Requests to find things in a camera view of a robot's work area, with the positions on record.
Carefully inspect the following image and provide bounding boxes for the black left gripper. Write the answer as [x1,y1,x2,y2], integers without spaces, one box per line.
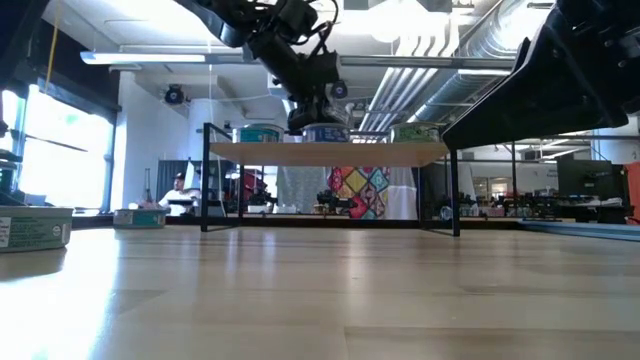
[247,29,342,134]

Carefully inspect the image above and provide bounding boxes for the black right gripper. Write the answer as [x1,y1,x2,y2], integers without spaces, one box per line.
[442,0,640,151]

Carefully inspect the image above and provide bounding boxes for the purple label tuna can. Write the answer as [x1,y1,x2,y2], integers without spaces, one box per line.
[301,123,351,144]

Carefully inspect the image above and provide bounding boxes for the teal label tuna can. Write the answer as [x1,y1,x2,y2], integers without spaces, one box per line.
[233,123,285,144]
[113,208,169,230]

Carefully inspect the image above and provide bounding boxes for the green label gold lid can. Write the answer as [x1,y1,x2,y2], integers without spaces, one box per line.
[0,206,75,254]
[389,121,441,144]

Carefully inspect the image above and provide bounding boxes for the wooden shelf black metal legs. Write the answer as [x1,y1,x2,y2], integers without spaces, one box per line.
[200,122,461,238]

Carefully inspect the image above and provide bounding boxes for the black equipment stack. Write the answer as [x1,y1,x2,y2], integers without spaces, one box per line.
[0,149,25,207]

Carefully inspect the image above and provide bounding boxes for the grey hanging cloth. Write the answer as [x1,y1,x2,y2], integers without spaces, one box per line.
[276,166,330,215]

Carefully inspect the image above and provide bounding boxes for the colourful patchwork cloth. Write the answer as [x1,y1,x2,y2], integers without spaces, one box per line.
[327,166,392,220]

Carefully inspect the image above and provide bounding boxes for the black monitor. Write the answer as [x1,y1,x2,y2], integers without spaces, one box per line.
[557,158,626,201]

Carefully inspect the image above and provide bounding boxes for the white hanging garment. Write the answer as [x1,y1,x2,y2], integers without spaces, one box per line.
[384,167,420,221]

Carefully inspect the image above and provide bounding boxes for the orange panel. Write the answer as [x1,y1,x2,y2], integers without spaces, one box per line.
[627,162,640,224]

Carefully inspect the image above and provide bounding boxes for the grey overhead crossbar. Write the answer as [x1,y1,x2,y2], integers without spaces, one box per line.
[339,55,516,69]

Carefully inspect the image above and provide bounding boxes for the grey-blue curtain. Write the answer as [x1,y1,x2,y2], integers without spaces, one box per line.
[156,159,190,204]

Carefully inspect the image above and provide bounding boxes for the person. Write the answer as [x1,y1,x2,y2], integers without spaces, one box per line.
[139,172,202,217]

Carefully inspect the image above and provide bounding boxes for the white ceiling light strip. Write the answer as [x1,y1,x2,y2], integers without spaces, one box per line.
[79,51,207,65]

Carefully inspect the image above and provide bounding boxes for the black aluminium table frame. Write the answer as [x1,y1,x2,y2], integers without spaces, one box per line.
[72,213,640,244]

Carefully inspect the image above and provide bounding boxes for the silver ceiling duct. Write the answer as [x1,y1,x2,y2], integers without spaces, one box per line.
[359,0,556,132]

